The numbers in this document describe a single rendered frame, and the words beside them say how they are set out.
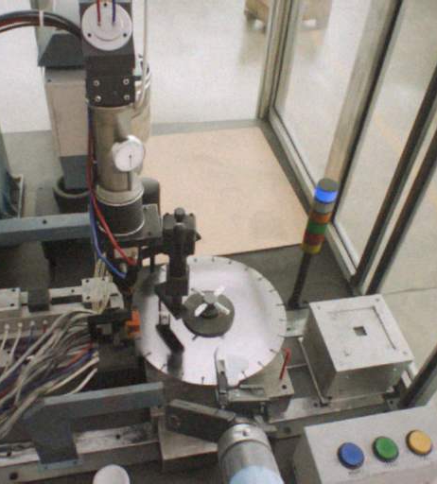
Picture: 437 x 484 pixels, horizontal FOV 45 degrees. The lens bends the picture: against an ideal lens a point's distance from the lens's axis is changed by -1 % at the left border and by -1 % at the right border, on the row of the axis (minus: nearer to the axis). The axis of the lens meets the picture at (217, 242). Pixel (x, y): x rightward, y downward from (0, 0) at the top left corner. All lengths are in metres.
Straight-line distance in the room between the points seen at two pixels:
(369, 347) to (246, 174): 0.80
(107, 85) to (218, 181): 1.08
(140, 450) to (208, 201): 0.80
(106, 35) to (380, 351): 0.86
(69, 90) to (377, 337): 0.82
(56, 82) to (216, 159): 1.12
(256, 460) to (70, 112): 0.54
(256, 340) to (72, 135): 0.55
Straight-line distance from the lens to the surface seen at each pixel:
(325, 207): 1.15
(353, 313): 1.26
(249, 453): 0.74
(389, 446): 1.10
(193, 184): 1.72
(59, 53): 0.81
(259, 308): 1.15
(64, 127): 0.82
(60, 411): 1.01
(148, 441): 1.19
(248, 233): 1.57
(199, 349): 1.07
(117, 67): 0.70
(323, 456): 1.07
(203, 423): 0.85
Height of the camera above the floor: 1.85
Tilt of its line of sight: 46 degrees down
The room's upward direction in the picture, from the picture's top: 6 degrees clockwise
